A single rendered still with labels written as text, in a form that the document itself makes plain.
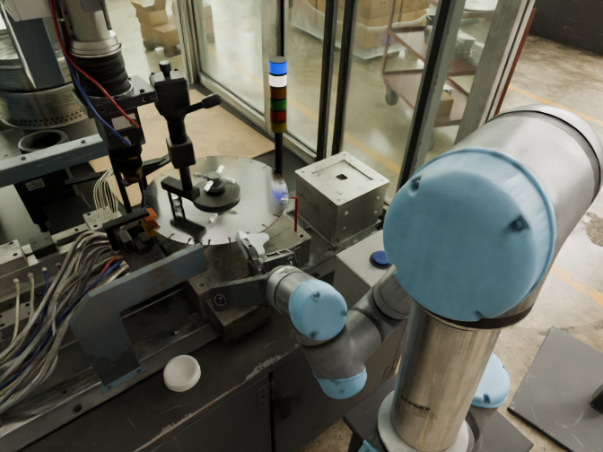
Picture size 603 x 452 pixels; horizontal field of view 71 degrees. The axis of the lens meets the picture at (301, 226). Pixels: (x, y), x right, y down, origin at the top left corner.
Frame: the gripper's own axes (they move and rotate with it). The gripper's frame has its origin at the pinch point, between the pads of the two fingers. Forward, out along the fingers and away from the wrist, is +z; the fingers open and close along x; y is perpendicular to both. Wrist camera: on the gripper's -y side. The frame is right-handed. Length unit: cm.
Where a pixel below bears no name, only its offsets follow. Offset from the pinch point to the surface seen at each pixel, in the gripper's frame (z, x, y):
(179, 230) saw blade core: 4.5, 10.1, -10.3
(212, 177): 8.4, 19.1, -0.2
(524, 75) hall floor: 215, 36, 348
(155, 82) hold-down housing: -9.3, 37.1, -8.9
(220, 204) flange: 7.2, 13.1, -0.1
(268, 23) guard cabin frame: 45, 59, 35
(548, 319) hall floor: 40, -77, 137
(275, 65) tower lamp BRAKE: 15.6, 41.6, 22.4
